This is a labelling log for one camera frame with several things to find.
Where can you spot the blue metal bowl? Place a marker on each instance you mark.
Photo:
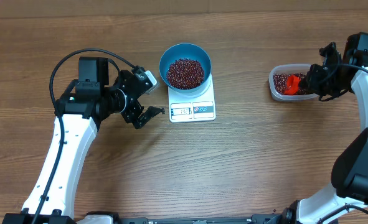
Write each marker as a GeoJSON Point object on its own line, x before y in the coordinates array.
{"type": "Point", "coordinates": [184, 50]}

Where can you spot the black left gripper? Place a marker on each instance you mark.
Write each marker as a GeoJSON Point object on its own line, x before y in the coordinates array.
{"type": "Point", "coordinates": [131, 116]}

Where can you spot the red measuring scoop blue handle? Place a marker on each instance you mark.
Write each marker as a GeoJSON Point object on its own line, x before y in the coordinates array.
{"type": "Point", "coordinates": [292, 85]}

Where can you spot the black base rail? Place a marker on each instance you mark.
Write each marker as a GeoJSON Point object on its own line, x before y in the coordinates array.
{"type": "Point", "coordinates": [114, 218]}

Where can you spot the red beans in bowl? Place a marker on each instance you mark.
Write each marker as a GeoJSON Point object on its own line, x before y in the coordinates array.
{"type": "Point", "coordinates": [185, 74]}

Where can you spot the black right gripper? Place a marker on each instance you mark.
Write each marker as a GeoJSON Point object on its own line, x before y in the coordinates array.
{"type": "Point", "coordinates": [312, 84]}

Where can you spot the white digital kitchen scale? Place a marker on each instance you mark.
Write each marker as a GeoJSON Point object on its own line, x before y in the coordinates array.
{"type": "Point", "coordinates": [195, 106]}

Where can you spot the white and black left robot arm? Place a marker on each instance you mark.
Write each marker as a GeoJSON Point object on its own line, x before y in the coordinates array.
{"type": "Point", "coordinates": [85, 103]}

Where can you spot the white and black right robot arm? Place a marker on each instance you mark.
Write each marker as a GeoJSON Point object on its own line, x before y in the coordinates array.
{"type": "Point", "coordinates": [347, 189]}

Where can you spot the clear plastic container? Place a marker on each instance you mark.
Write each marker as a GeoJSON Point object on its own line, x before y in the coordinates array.
{"type": "Point", "coordinates": [289, 69]}

